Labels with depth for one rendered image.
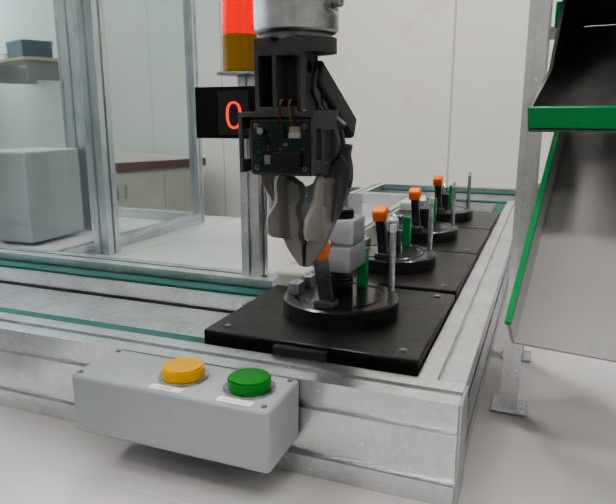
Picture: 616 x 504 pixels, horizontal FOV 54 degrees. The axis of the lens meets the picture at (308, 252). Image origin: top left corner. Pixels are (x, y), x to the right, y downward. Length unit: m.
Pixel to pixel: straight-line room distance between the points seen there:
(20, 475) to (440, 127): 3.78
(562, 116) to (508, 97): 3.40
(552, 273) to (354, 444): 0.26
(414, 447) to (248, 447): 0.15
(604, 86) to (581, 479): 0.38
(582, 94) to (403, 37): 3.79
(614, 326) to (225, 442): 0.37
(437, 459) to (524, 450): 0.15
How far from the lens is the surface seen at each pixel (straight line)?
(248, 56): 0.87
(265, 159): 0.53
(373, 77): 4.55
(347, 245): 0.69
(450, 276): 0.91
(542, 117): 0.59
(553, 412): 0.79
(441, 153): 4.21
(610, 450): 0.74
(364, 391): 0.56
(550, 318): 0.62
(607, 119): 0.59
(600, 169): 0.73
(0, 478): 0.69
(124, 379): 0.60
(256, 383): 0.54
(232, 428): 0.55
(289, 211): 0.59
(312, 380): 0.58
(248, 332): 0.67
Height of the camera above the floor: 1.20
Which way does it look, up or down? 13 degrees down
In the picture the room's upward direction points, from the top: straight up
